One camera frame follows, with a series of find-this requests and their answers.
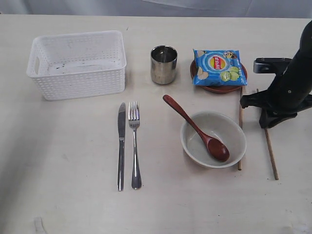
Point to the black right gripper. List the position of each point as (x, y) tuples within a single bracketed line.
[(278, 104)]

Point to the wooden chopstick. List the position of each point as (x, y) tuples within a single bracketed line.
[(240, 120), (271, 154)]

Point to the pale green bowl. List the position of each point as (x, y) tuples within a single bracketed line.
[(216, 125)]

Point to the brown spoon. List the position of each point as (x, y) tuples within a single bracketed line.
[(214, 146)]

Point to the blue chips bag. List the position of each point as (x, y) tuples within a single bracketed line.
[(218, 68)]

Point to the stainless steel cup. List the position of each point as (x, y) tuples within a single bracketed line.
[(163, 64)]

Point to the silver fork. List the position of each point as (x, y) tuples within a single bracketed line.
[(134, 123)]

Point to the silver table knife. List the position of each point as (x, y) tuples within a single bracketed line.
[(121, 133)]

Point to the white perforated plastic basket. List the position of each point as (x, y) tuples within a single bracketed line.
[(79, 65)]

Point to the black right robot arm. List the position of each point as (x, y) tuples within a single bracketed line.
[(299, 71)]

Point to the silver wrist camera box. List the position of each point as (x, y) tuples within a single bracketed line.
[(270, 65)]

